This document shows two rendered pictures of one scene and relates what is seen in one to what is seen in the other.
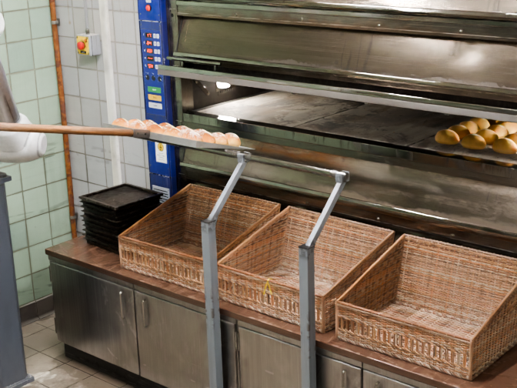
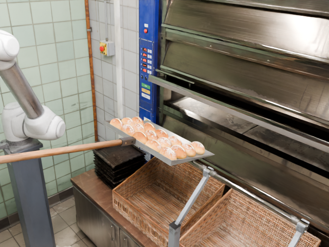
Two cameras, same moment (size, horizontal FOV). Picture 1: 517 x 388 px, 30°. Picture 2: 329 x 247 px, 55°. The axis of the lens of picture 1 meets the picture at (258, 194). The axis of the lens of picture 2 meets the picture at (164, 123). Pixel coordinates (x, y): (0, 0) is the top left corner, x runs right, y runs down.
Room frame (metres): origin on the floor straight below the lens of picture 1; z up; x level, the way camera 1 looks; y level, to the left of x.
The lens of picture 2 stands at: (2.38, 0.19, 2.07)
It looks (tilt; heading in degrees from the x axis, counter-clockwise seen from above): 27 degrees down; 4
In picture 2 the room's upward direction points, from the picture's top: 2 degrees clockwise
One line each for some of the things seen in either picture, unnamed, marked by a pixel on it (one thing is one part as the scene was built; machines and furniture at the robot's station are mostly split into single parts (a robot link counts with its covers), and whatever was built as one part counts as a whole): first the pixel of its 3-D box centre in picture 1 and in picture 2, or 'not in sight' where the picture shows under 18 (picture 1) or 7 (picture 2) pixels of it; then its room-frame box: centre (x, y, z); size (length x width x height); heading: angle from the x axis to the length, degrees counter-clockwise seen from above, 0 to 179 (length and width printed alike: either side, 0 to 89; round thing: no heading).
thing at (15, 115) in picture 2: not in sight; (17, 120); (4.06, 1.21, 1.17); 0.18 x 0.16 x 0.22; 80
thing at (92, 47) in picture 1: (88, 44); (106, 47); (4.78, 0.82, 1.46); 0.10 x 0.07 x 0.10; 49
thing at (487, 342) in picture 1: (434, 300); not in sight; (3.22, -0.63, 0.72); 0.56 x 0.49 x 0.28; 50
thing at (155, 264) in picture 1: (199, 235); (167, 196); (4.00, 0.26, 0.72); 0.56 x 0.49 x 0.28; 50
